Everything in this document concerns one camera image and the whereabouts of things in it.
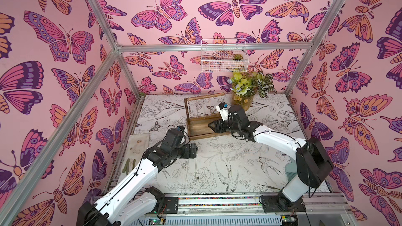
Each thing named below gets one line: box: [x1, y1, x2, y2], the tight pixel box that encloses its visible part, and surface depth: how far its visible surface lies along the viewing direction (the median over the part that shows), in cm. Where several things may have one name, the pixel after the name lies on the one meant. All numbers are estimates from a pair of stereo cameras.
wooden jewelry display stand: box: [183, 92, 231, 141], surface depth 92 cm
